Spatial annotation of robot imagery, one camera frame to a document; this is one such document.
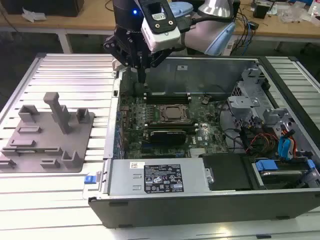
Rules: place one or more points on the black RAM slot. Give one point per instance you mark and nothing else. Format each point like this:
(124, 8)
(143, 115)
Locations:
(167, 100)
(172, 128)
(170, 124)

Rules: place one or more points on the clear plastic bags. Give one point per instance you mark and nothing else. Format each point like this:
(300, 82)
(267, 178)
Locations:
(295, 13)

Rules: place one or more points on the metal drive cage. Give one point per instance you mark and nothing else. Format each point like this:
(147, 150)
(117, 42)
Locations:
(247, 102)

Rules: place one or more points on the grey power supply unit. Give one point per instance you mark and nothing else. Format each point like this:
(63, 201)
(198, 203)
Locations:
(125, 177)

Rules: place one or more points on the silver CPU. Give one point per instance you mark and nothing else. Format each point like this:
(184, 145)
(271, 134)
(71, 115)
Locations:
(174, 113)

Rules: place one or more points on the black open PC case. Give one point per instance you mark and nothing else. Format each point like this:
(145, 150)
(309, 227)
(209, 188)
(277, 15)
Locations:
(200, 210)

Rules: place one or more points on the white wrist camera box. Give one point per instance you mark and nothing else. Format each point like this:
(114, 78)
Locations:
(162, 37)

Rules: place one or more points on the silver chipset heatsink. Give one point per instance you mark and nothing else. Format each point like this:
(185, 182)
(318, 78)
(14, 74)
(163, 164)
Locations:
(199, 151)

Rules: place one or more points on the black plastic air shroud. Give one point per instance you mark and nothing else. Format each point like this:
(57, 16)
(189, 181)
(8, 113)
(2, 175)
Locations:
(225, 172)

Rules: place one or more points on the green motherboard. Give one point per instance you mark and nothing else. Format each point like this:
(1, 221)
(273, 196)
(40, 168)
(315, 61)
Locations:
(212, 125)

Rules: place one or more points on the round coin cell battery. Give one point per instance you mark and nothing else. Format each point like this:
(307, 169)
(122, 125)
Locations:
(205, 101)

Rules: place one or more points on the grey plastic parts rack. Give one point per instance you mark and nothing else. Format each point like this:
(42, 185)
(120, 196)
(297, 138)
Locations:
(50, 160)

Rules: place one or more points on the small black device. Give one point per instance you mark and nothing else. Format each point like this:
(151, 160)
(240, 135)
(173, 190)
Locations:
(261, 10)

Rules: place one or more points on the installed green RAM stick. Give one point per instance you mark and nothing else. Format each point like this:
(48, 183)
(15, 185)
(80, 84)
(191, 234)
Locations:
(167, 94)

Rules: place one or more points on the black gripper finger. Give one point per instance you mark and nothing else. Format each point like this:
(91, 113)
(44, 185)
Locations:
(112, 47)
(157, 60)

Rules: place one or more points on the blue disk carrier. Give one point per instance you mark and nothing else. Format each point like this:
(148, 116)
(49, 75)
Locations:
(266, 165)

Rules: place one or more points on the white crumpled paper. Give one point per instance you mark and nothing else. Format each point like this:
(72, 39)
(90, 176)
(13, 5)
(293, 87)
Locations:
(33, 15)

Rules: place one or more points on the blue plastic latch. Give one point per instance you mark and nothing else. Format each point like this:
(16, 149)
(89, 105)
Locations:
(90, 180)

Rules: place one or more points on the black graphics card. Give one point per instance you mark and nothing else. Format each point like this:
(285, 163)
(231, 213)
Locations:
(167, 137)

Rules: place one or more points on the grey case corner latch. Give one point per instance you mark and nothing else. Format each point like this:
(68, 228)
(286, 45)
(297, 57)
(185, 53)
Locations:
(115, 67)

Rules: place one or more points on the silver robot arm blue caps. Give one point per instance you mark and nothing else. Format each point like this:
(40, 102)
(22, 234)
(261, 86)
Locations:
(197, 37)

